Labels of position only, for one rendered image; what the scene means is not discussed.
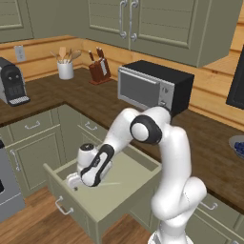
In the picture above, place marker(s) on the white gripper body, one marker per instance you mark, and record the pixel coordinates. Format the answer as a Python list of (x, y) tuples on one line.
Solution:
[(73, 181)]

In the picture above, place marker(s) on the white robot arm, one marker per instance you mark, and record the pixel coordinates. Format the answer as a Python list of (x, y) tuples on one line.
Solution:
[(173, 165)]

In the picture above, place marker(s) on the open green drawer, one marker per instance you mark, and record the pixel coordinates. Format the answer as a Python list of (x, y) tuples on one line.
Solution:
[(105, 200)]

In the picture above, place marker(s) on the green drawer front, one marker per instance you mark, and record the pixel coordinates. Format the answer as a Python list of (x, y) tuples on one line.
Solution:
[(93, 126), (224, 213), (19, 127)]

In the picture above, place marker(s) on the green lower cupboard door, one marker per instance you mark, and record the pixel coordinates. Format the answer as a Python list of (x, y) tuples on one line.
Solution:
[(38, 162), (206, 232)]

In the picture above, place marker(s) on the green cupboard door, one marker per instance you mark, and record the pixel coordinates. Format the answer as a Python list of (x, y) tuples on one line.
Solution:
[(178, 28), (38, 162), (206, 232), (12, 19), (103, 19)]

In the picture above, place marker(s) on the white utensil pot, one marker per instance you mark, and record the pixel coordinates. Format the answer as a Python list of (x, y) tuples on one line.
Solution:
[(65, 70)]

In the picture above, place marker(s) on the wooden knife block with knives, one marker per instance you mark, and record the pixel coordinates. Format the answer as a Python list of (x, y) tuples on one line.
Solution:
[(100, 71)]

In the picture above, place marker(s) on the black coffee machine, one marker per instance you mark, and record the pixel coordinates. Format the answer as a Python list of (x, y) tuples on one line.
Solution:
[(12, 83)]

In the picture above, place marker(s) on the silver and black microwave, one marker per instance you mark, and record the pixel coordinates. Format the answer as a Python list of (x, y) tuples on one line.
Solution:
[(143, 87)]

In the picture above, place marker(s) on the wooden utensils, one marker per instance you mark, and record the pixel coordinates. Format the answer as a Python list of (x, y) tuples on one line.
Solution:
[(65, 54)]

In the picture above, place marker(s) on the green upper cupboard door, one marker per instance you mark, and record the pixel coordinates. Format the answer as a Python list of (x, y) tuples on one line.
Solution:
[(103, 19), (12, 19), (178, 28)]

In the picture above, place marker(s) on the bowl of blue berries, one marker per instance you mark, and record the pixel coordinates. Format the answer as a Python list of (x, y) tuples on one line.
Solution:
[(239, 146)]

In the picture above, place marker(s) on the white wall outlet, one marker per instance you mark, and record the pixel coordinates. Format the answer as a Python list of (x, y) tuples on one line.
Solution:
[(19, 53)]

